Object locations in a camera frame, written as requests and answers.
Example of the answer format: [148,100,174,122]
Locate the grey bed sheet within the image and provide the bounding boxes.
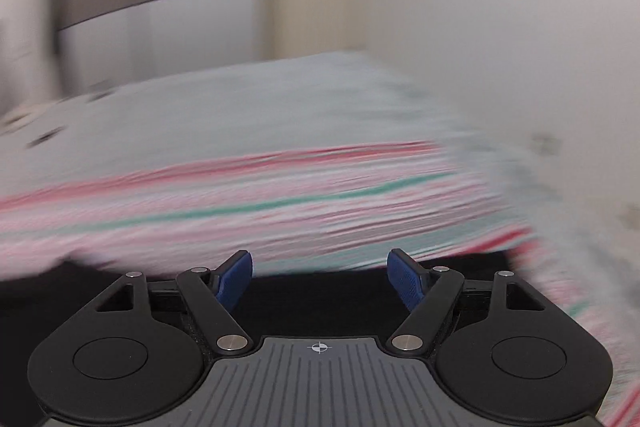
[0,51,531,212]

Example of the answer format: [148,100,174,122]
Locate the patterned striped blanket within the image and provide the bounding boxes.
[0,141,640,427]

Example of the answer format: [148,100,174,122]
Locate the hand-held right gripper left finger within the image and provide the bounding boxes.
[95,250,254,353]

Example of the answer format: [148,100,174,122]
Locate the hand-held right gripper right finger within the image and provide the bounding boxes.
[387,249,546,353]

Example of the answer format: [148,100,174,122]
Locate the black pants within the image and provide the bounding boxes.
[0,253,526,408]

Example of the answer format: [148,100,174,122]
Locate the white and grey wardrobe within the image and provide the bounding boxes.
[47,0,273,100]

